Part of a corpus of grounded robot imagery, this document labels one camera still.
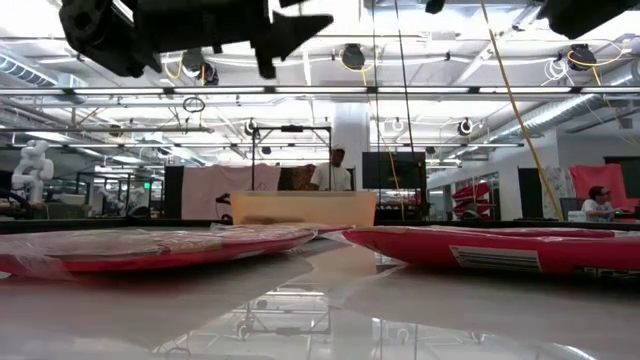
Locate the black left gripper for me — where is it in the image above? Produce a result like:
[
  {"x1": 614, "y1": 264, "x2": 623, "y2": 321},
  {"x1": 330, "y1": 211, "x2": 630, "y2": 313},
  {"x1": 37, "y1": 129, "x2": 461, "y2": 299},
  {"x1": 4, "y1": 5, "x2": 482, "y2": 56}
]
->
[{"x1": 159, "y1": 0, "x2": 335, "y2": 80}]

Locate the red popcorn bag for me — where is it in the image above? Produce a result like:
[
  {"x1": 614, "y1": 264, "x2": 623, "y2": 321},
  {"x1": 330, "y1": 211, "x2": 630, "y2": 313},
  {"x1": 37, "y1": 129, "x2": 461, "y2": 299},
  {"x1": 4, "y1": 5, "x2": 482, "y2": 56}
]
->
[
  {"x1": 0, "y1": 223, "x2": 351, "y2": 280},
  {"x1": 343, "y1": 224, "x2": 640, "y2": 277}
]

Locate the long white ceiling light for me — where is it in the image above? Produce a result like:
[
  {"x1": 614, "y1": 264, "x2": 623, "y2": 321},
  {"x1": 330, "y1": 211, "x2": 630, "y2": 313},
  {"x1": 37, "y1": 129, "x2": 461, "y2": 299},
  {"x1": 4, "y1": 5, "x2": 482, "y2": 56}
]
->
[{"x1": 0, "y1": 85, "x2": 640, "y2": 97}]

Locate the person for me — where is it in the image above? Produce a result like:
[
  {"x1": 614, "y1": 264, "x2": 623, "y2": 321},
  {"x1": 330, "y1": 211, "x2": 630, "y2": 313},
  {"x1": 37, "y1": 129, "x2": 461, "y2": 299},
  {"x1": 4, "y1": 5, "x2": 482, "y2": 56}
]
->
[
  {"x1": 579, "y1": 184, "x2": 626, "y2": 224},
  {"x1": 309, "y1": 144, "x2": 354, "y2": 192}
]

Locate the black monitor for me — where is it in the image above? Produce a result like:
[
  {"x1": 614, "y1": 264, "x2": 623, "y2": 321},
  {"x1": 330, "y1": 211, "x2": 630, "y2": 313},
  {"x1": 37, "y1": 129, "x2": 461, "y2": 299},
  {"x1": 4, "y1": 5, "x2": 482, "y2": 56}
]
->
[{"x1": 361, "y1": 151, "x2": 428, "y2": 191}]

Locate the orange cardboard box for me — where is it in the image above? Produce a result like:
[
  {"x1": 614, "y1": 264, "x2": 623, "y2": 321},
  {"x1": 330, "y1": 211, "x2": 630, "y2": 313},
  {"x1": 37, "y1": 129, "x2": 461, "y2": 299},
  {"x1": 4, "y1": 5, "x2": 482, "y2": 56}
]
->
[{"x1": 230, "y1": 190, "x2": 378, "y2": 228}]

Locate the pink cloth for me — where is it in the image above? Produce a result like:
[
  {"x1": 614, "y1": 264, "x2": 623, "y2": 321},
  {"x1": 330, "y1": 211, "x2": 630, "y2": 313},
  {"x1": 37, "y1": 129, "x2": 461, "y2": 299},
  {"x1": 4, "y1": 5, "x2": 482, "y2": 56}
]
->
[{"x1": 180, "y1": 163, "x2": 282, "y2": 221}]

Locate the white robot figure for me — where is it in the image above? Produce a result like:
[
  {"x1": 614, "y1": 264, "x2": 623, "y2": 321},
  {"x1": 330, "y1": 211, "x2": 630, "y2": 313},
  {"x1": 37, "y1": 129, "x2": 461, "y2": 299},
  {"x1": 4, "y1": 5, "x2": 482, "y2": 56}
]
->
[{"x1": 10, "y1": 138, "x2": 55, "y2": 205}]

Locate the red cloth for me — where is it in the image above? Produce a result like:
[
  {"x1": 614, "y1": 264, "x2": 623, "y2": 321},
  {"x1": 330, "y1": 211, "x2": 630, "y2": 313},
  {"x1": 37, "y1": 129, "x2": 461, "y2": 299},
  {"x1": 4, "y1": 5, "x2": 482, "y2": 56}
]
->
[{"x1": 569, "y1": 163, "x2": 640, "y2": 211}]

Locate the black frame stand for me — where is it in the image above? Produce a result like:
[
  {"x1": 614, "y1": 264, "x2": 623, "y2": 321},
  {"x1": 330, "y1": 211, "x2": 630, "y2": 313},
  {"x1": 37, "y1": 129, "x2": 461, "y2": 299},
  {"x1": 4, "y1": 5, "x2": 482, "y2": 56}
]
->
[{"x1": 249, "y1": 124, "x2": 334, "y2": 192}]

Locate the thin black cable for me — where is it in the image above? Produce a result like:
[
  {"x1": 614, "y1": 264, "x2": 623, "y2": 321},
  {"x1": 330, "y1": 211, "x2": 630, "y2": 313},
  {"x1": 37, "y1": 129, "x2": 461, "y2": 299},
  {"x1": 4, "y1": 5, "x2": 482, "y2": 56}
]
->
[{"x1": 392, "y1": 0, "x2": 417, "y2": 154}]

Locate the yellow cable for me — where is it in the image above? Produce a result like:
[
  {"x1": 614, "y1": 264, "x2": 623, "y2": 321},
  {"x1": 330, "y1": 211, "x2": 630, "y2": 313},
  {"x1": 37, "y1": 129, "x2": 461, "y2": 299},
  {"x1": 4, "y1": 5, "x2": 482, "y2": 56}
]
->
[{"x1": 478, "y1": 0, "x2": 566, "y2": 222}]

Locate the black metal table frame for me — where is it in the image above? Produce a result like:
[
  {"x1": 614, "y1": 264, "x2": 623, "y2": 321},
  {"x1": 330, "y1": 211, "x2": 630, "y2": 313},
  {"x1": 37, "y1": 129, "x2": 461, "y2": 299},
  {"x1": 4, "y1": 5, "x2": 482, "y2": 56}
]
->
[{"x1": 0, "y1": 217, "x2": 640, "y2": 235}]

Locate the silver air duct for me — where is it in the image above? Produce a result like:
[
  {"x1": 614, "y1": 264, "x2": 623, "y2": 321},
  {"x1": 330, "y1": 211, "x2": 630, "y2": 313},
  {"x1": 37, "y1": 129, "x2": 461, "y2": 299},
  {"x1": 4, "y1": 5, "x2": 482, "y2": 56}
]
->
[
  {"x1": 0, "y1": 52, "x2": 89, "y2": 101},
  {"x1": 492, "y1": 59, "x2": 640, "y2": 144}
]

